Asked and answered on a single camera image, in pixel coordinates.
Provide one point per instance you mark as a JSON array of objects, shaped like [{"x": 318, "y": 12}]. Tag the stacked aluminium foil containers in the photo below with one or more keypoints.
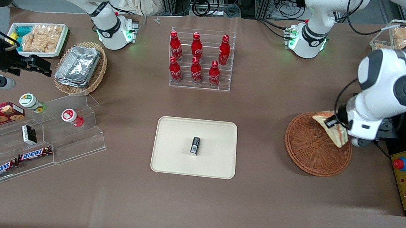
[{"x": 78, "y": 66}]

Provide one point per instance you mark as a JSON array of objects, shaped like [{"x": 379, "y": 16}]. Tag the bagged fried snack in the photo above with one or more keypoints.
[{"x": 403, "y": 35}]

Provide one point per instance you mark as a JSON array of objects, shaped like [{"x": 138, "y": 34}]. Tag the white rectangular snack tray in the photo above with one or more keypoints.
[{"x": 64, "y": 34}]

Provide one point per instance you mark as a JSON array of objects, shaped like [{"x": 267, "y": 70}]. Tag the Snickers chocolate bar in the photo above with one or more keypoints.
[
  {"x": 1, "y": 170},
  {"x": 35, "y": 154}
]

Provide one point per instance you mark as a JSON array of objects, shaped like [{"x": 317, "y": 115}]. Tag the teal snack packet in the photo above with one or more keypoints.
[{"x": 23, "y": 31}]

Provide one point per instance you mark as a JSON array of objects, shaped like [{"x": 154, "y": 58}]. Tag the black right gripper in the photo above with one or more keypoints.
[{"x": 5, "y": 60}]

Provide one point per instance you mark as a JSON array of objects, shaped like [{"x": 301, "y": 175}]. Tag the beige plastic tray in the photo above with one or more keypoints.
[{"x": 174, "y": 151}]

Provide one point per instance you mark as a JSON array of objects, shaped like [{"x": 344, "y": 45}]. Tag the red lid cup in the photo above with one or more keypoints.
[{"x": 70, "y": 116}]

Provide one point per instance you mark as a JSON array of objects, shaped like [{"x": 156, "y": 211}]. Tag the red cola bottle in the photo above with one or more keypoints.
[
  {"x": 224, "y": 52},
  {"x": 175, "y": 72},
  {"x": 214, "y": 75},
  {"x": 196, "y": 50},
  {"x": 175, "y": 48},
  {"x": 196, "y": 73}
]

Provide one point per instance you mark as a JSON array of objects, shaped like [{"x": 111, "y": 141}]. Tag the red emergency stop button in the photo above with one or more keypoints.
[{"x": 400, "y": 164}]

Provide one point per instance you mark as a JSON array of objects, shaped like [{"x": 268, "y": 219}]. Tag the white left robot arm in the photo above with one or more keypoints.
[{"x": 383, "y": 81}]

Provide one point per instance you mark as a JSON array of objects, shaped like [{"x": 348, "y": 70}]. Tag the green sunflower lid cup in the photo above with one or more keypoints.
[{"x": 29, "y": 101}]

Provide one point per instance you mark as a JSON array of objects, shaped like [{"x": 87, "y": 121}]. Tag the light oval wicker basket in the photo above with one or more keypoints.
[{"x": 99, "y": 73}]

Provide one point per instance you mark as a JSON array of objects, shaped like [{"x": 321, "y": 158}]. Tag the clear acrylic snack shelf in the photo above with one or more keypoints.
[{"x": 381, "y": 37}]

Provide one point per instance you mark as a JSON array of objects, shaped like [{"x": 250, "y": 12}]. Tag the yellow snack packet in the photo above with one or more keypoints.
[{"x": 12, "y": 38}]

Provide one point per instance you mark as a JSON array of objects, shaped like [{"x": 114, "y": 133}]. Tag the triangle sandwich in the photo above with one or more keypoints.
[{"x": 339, "y": 135}]

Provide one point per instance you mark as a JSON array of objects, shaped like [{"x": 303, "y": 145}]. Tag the clear bag of crackers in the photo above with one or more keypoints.
[{"x": 42, "y": 38}]

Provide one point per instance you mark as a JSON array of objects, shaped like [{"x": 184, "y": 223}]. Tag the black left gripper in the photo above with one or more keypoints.
[{"x": 341, "y": 114}]

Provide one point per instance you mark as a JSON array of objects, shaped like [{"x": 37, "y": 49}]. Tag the round brown wicker basket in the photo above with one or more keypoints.
[{"x": 305, "y": 147}]

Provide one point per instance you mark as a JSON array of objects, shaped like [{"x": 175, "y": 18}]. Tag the small black white box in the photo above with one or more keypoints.
[{"x": 29, "y": 134}]

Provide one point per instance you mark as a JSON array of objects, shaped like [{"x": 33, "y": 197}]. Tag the small metal clip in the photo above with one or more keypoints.
[{"x": 157, "y": 20}]

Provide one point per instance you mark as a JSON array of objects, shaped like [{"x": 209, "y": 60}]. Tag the clear acrylic bottle rack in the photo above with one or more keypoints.
[{"x": 205, "y": 87}]

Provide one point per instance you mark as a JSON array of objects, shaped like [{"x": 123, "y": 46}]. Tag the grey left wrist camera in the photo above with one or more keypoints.
[{"x": 361, "y": 142}]

